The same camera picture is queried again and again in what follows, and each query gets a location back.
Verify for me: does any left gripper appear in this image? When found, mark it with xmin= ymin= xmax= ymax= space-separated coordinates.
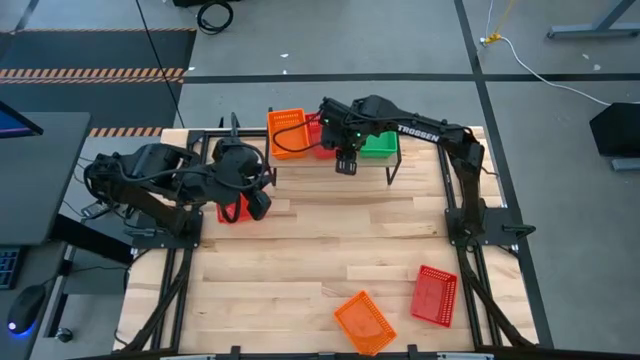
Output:
xmin=214 ymin=138 xmax=273 ymax=222

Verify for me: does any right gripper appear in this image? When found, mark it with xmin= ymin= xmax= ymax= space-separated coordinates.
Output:
xmin=319 ymin=96 xmax=369 ymax=176

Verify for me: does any red plastic basket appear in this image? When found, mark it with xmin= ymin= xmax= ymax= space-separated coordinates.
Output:
xmin=409 ymin=264 xmax=459 ymax=329
xmin=305 ymin=112 xmax=339 ymax=161
xmin=216 ymin=192 xmax=255 ymax=225

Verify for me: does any green plastic basket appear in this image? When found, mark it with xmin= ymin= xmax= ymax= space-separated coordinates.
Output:
xmin=358 ymin=130 xmax=400 ymax=160

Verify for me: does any orange plastic basket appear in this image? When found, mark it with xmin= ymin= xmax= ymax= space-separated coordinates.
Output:
xmin=333 ymin=289 xmax=399 ymax=357
xmin=266 ymin=107 xmax=312 ymax=161

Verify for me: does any wooden shelf with black legs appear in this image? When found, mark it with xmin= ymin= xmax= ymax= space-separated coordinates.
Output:
xmin=264 ymin=107 xmax=403 ymax=187

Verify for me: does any hazard-striped black floor mat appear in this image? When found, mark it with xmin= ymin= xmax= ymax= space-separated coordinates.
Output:
xmin=0 ymin=27 xmax=198 ymax=84
xmin=0 ymin=82 xmax=184 ymax=139

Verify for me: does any black desk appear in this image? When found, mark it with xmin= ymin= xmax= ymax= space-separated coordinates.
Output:
xmin=0 ymin=112 xmax=93 ymax=246

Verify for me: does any black computer mouse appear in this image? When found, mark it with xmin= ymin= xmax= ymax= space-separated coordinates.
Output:
xmin=6 ymin=283 xmax=47 ymax=335

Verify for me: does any black keyboard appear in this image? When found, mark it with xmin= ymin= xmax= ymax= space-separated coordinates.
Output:
xmin=0 ymin=246 xmax=22 ymax=291

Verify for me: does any black computer monitor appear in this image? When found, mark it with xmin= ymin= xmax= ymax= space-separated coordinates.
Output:
xmin=0 ymin=99 xmax=45 ymax=140

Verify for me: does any black equipment box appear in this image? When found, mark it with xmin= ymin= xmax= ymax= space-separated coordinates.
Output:
xmin=588 ymin=101 xmax=640 ymax=159

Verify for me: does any grey metal table base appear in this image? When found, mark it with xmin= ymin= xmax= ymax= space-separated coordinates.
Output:
xmin=546 ymin=0 xmax=640 ymax=40

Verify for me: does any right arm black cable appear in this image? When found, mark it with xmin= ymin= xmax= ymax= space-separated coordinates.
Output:
xmin=271 ymin=117 xmax=326 ymax=154

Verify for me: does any black aluminium frame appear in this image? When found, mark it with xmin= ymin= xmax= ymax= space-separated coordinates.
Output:
xmin=113 ymin=112 xmax=556 ymax=360

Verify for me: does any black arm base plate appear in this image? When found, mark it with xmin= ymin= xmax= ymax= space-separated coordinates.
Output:
xmin=443 ymin=207 xmax=537 ymax=247
xmin=130 ymin=209 xmax=204 ymax=250

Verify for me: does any thin black cable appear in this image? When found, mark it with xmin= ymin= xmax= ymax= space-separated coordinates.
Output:
xmin=134 ymin=0 xmax=186 ymax=130

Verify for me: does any coiled black cable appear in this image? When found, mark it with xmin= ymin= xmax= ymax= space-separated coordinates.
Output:
xmin=195 ymin=0 xmax=235 ymax=36

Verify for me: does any white cable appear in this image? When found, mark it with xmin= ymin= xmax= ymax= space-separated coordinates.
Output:
xmin=479 ymin=0 xmax=612 ymax=107

